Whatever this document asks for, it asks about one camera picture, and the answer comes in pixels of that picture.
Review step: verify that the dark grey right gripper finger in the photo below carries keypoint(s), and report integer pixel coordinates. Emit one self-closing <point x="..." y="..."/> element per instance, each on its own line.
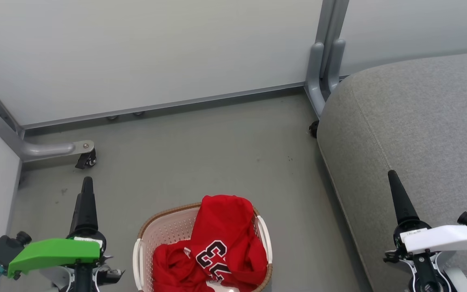
<point x="401" y="202"/>

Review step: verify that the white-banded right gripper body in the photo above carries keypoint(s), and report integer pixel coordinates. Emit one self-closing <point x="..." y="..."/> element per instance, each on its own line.
<point x="444" y="239"/>

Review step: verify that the black caster wheel with brake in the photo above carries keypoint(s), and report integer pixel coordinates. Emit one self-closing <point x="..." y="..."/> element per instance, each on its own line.
<point x="87" y="160"/>

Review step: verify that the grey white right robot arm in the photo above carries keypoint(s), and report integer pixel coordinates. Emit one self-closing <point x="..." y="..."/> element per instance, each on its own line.
<point x="460" y="284"/>

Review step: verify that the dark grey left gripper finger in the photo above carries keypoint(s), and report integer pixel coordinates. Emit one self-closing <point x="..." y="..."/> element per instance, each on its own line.
<point x="85" y="202"/>

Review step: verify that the grey metal partition bottom rail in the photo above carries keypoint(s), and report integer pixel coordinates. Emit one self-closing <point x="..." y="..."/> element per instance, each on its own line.
<point x="176" y="102"/>

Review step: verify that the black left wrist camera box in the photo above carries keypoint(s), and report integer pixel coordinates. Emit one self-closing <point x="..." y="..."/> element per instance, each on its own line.
<point x="2" y="249"/>

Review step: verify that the small grey partition foot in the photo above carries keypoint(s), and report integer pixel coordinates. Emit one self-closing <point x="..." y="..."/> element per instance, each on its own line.
<point x="138" y="113"/>
<point x="112" y="117"/>

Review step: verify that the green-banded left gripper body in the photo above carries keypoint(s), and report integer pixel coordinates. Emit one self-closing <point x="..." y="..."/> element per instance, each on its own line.
<point x="55" y="253"/>

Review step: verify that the grey fabric sofa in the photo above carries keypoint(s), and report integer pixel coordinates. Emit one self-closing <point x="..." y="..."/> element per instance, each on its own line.
<point x="420" y="121"/>

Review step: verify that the small black round caster wheel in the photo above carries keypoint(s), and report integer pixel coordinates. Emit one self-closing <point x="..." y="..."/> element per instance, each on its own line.
<point x="313" y="129"/>

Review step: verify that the white laundry basket brown rim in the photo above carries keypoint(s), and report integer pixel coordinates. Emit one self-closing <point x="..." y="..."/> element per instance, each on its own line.
<point x="164" y="231"/>

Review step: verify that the grey partition leg with bolt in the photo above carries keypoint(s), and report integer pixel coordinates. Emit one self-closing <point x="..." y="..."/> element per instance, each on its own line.
<point x="43" y="150"/>

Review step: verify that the red jersey with number print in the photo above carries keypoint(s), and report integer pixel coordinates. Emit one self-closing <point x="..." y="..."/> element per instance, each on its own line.
<point x="225" y="223"/>

